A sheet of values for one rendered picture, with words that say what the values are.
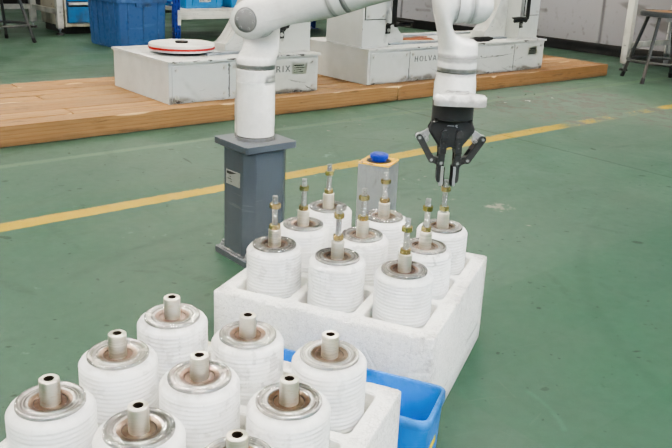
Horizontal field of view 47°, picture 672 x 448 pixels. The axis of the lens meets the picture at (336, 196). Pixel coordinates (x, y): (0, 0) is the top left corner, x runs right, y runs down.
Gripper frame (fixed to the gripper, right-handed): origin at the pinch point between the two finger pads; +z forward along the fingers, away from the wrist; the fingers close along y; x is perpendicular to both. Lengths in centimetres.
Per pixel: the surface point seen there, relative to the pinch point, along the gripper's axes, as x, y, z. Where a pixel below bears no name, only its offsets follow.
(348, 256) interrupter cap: 16.6, 18.6, 10.1
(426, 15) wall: -678, -94, 22
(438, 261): 15.3, 3.0, 11.0
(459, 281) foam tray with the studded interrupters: 9.3, -2.3, 17.3
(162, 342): 45, 44, 12
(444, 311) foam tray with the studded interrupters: 21.8, 2.5, 17.2
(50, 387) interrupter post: 63, 53, 8
